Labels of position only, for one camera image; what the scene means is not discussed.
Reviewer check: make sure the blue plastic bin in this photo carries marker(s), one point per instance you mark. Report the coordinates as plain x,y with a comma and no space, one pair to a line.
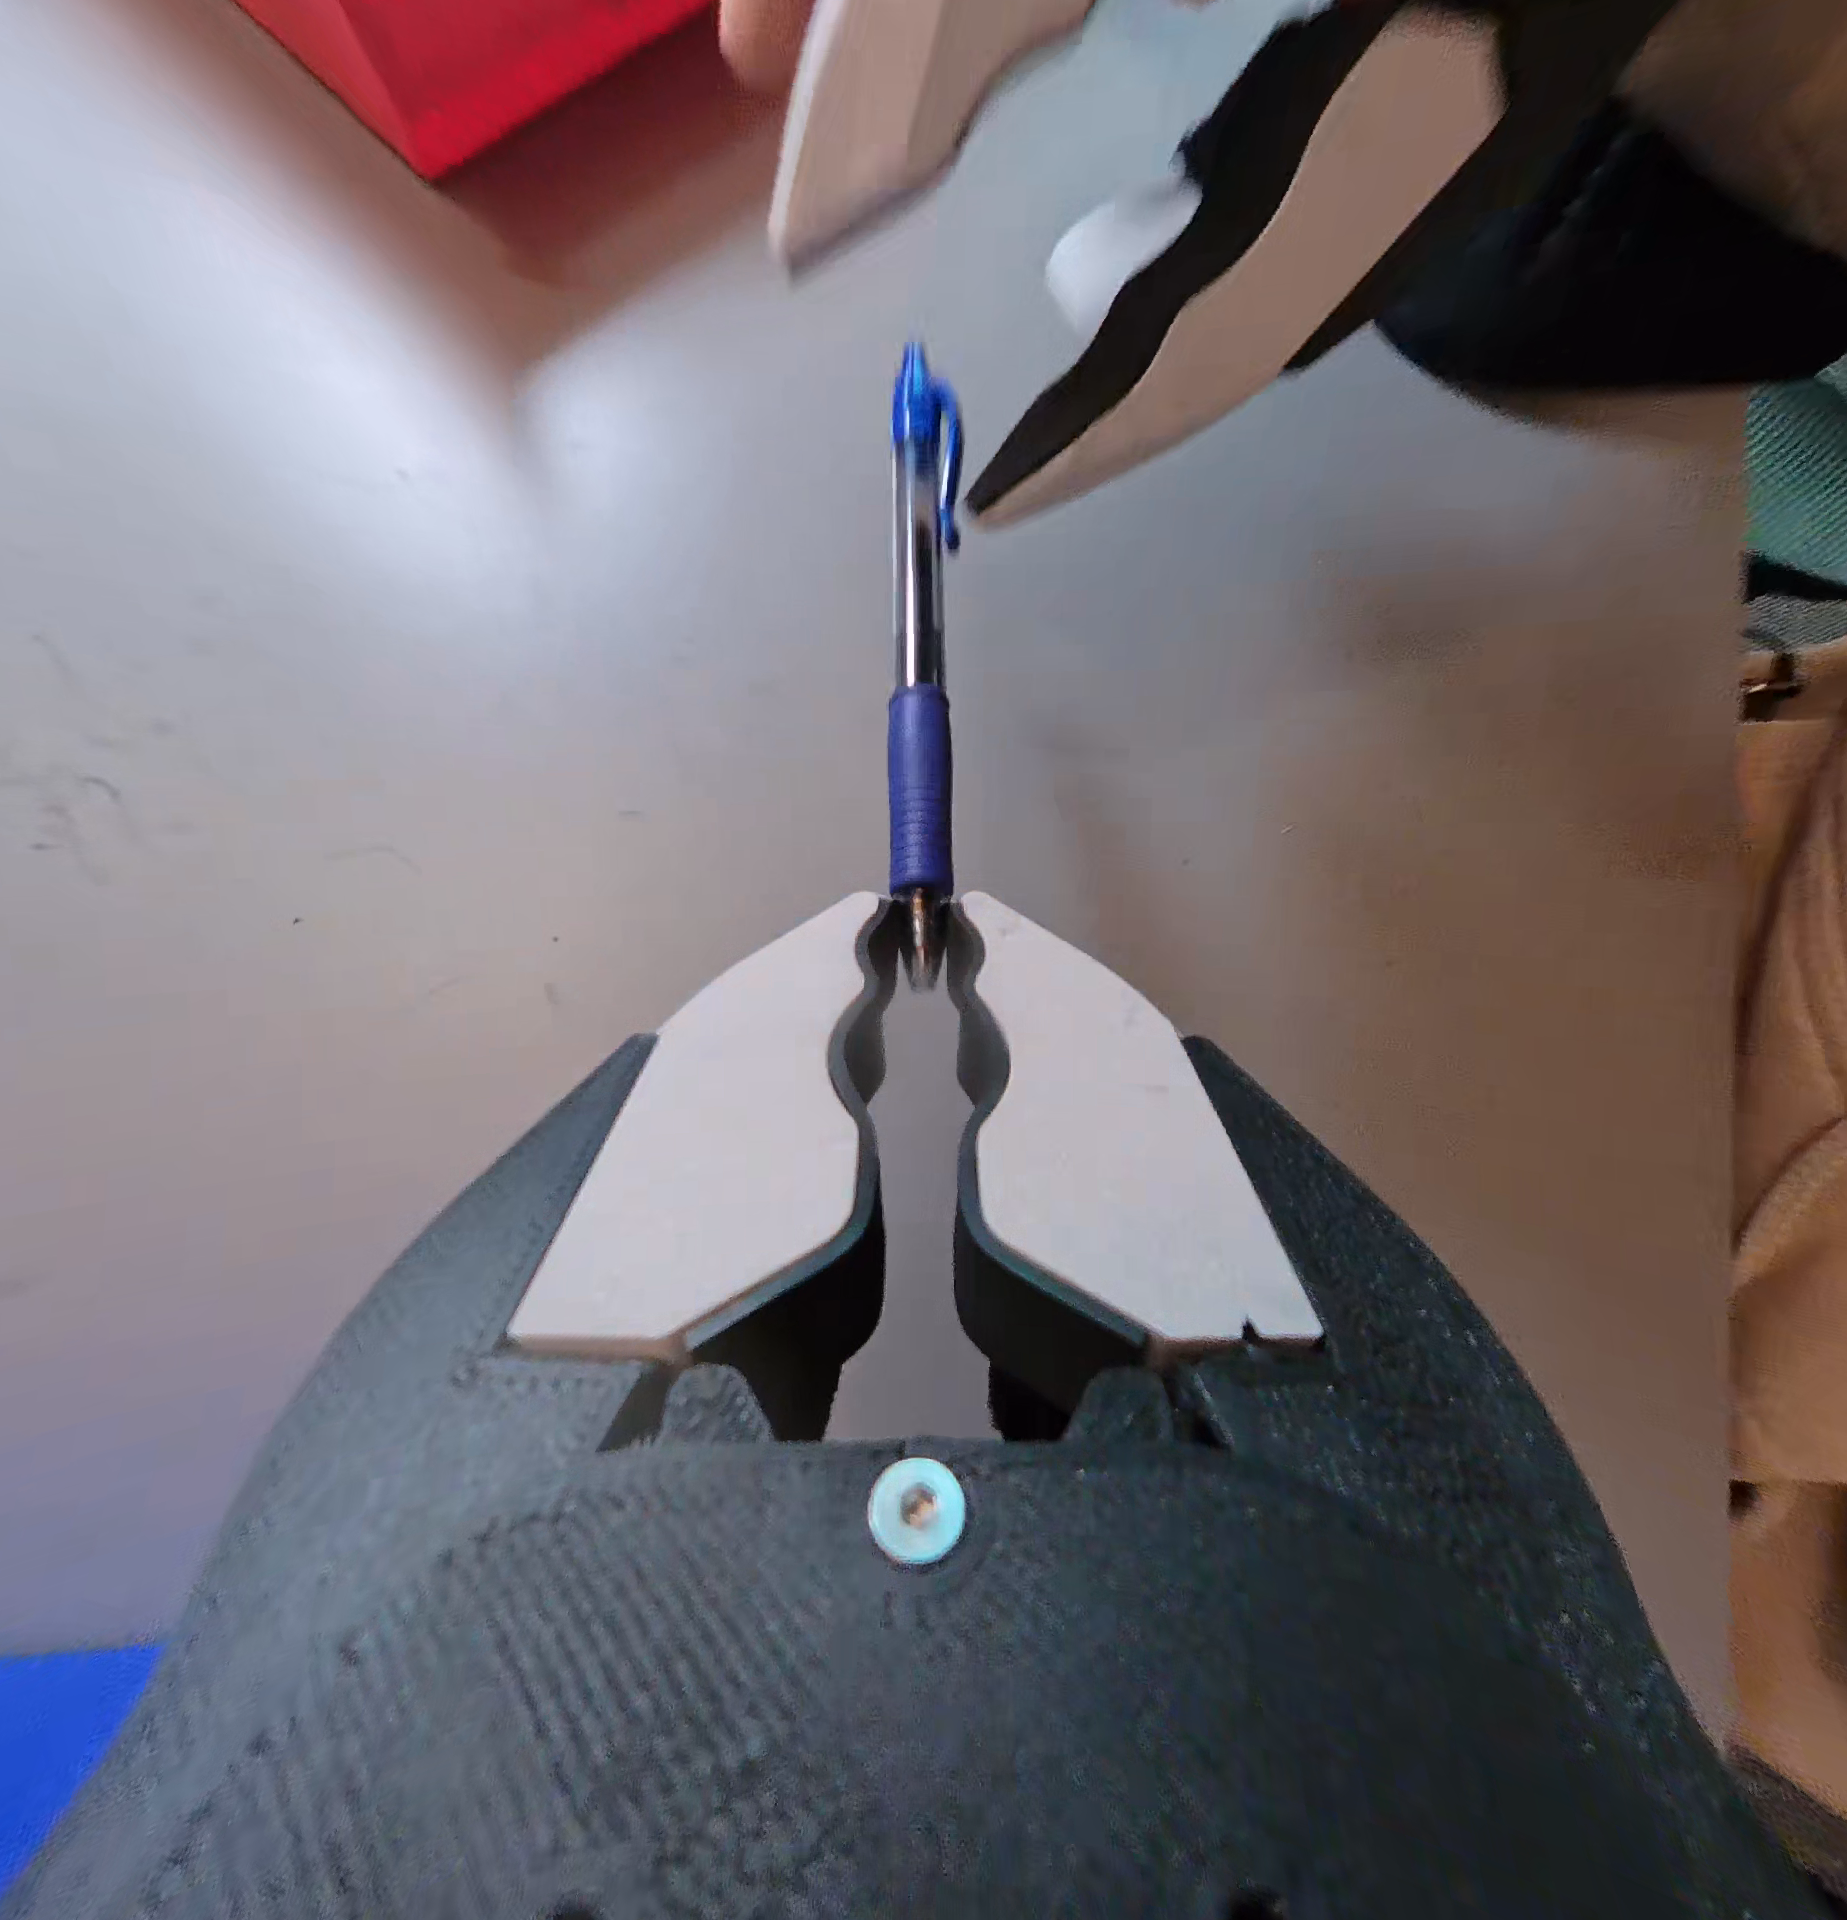
40,1770

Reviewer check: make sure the red plastic bin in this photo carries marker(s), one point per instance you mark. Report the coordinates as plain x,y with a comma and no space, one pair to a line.
474,76

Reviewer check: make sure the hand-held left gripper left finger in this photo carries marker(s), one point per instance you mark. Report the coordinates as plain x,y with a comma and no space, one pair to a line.
729,1170

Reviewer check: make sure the person's right forearm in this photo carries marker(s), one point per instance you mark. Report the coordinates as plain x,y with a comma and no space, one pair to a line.
1764,106

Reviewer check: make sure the person's right hand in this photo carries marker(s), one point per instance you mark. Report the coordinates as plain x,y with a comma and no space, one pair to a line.
759,37

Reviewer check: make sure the teal mesh chair seat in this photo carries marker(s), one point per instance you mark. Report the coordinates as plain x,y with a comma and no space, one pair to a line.
1824,466

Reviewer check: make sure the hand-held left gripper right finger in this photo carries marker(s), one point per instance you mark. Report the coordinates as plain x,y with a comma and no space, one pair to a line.
1119,1170

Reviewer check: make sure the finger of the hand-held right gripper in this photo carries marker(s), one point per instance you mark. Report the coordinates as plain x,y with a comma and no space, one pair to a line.
1284,301
879,136

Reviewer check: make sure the blue ballpoint pen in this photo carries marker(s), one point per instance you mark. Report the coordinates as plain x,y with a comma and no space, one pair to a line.
920,781

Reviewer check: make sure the black chair armrest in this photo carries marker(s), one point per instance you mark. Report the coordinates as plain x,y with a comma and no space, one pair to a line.
1644,286

